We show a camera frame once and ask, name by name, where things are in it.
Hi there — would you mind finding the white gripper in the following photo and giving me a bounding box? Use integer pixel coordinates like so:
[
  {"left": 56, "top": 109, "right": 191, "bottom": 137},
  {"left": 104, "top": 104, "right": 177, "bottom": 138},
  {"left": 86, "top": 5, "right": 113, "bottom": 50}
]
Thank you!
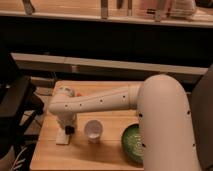
[{"left": 57, "top": 114, "right": 77, "bottom": 135}]

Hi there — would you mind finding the green bowl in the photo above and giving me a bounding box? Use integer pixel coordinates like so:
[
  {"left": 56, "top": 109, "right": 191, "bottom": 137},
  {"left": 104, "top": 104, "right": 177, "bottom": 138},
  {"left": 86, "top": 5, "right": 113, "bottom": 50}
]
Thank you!
[{"left": 121, "top": 124, "right": 143, "bottom": 164}]

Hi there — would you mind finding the white sponge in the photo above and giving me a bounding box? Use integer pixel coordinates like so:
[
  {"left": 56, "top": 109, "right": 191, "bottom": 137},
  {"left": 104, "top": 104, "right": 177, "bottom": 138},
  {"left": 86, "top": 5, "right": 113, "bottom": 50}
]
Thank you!
[{"left": 56, "top": 129, "right": 70, "bottom": 145}]

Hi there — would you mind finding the dark chair right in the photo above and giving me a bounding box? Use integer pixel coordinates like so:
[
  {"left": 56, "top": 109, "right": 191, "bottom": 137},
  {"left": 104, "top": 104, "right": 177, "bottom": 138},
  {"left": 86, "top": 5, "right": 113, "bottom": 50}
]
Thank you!
[{"left": 189, "top": 64, "right": 213, "bottom": 171}]

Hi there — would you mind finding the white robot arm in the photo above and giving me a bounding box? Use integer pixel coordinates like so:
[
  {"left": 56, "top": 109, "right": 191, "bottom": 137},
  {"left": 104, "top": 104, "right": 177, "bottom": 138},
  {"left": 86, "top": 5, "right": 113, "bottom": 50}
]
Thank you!
[{"left": 49, "top": 74, "right": 201, "bottom": 171}]

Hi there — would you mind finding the black chair left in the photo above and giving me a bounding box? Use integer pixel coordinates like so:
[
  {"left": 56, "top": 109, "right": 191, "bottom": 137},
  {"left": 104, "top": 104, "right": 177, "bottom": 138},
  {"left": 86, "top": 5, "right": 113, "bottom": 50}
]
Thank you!
[{"left": 0, "top": 49, "right": 45, "bottom": 158}]

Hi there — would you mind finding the white paper cup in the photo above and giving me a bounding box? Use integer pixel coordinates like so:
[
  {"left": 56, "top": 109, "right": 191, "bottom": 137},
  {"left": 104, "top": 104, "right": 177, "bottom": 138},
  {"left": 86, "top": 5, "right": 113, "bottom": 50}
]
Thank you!
[{"left": 84, "top": 120, "right": 103, "bottom": 143}]

